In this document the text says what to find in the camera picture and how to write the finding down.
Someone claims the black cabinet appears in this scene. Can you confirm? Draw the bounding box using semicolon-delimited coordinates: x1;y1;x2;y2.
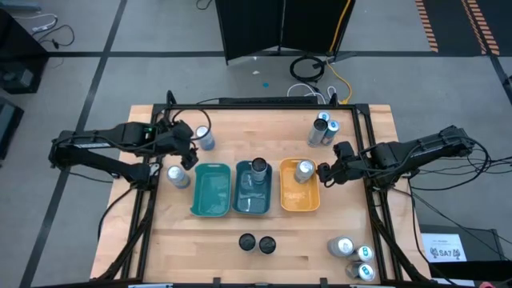
418;223;512;283

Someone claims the white floor cable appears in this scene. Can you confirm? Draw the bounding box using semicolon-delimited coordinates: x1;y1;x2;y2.
14;13;59;33

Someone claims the black desk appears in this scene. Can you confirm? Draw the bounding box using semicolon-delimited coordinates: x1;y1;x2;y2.
0;7;50;95

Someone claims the black orange-striped floor mat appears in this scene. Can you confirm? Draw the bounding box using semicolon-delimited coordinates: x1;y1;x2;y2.
414;0;512;57

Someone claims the yellow cable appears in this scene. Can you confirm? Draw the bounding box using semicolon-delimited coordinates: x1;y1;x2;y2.
326;0;353;106

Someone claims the black metal table frame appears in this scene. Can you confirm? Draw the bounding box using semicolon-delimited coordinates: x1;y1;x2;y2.
95;90;433;283

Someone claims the coiled black cable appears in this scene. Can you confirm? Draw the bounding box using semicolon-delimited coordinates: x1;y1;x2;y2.
289;54;326;84

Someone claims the dark blue plastic bin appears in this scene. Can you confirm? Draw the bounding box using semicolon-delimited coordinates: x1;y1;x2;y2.
231;159;274;215

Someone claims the black folding room divider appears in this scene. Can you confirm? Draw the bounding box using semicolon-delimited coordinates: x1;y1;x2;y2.
214;0;356;65

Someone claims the white SA7 sign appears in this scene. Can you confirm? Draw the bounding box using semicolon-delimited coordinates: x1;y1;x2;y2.
421;233;468;263

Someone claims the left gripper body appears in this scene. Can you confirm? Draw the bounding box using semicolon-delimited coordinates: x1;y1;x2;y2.
178;138;200;158

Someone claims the yellow plastic bin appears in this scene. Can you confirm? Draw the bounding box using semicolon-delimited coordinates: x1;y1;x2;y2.
278;157;322;212

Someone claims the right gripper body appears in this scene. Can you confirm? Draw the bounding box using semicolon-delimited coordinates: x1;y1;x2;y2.
330;158;359;187

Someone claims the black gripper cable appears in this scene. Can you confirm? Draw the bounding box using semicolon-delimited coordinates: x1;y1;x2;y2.
170;107;212;142

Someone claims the teal green plastic bin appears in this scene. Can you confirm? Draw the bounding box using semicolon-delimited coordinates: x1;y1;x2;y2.
190;162;232;218

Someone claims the black cable bundle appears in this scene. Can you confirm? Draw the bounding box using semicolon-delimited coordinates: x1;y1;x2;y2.
407;135;512;261

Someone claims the black case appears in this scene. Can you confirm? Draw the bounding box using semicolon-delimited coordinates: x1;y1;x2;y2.
0;98;25;161

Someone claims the black floor cable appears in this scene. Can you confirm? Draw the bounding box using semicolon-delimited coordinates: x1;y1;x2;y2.
31;23;76;51

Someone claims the Spindrift lemon sparkling water can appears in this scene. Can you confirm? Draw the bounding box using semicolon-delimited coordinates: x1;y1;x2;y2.
194;125;216;152
326;235;356;258
166;165;191;190
294;159;316;185

